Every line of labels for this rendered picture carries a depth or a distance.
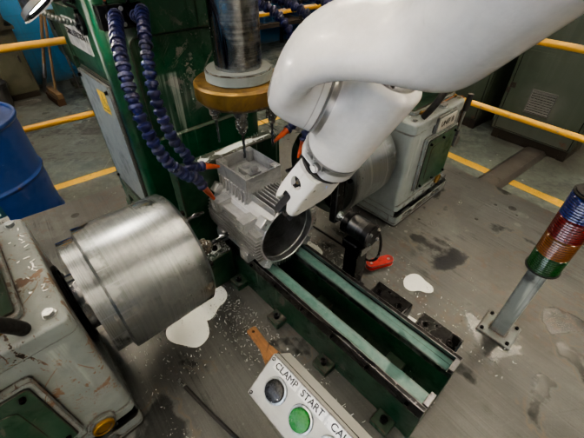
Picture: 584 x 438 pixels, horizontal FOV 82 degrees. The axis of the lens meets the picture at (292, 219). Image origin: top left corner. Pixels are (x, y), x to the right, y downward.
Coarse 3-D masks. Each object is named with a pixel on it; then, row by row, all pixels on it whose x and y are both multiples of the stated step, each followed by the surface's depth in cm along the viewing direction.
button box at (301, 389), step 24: (288, 360) 50; (264, 384) 48; (288, 384) 46; (312, 384) 47; (264, 408) 47; (288, 408) 45; (312, 408) 44; (336, 408) 45; (288, 432) 44; (312, 432) 43; (336, 432) 42; (360, 432) 43
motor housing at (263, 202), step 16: (256, 192) 76; (272, 192) 76; (208, 208) 85; (224, 208) 78; (240, 208) 78; (256, 208) 76; (272, 208) 73; (224, 224) 81; (272, 224) 91; (288, 224) 89; (304, 224) 85; (240, 240) 78; (256, 240) 73; (272, 240) 88; (288, 240) 87; (304, 240) 85; (256, 256) 76; (272, 256) 82; (288, 256) 84
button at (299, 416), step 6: (294, 408) 45; (300, 408) 44; (294, 414) 44; (300, 414) 44; (306, 414) 44; (294, 420) 44; (300, 420) 44; (306, 420) 43; (294, 426) 44; (300, 426) 43; (306, 426) 43; (300, 432) 43
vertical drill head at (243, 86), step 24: (216, 0) 55; (240, 0) 55; (216, 24) 57; (240, 24) 57; (216, 48) 60; (240, 48) 59; (216, 72) 62; (240, 72) 62; (264, 72) 63; (216, 96) 60; (240, 96) 60; (264, 96) 62; (216, 120) 73; (240, 120) 65
